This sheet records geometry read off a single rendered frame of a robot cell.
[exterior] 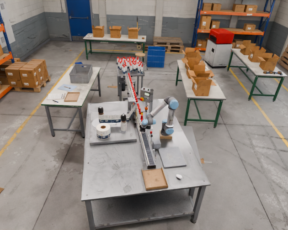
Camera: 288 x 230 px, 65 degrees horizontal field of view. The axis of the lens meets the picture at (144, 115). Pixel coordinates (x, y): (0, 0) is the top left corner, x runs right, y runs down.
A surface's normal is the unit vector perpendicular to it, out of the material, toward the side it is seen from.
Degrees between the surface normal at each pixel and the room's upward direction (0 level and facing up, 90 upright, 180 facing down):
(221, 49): 90
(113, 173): 0
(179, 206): 2
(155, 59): 90
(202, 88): 91
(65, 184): 0
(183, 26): 90
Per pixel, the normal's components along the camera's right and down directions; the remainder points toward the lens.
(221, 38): 0.18, 0.55
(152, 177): 0.04, -0.83
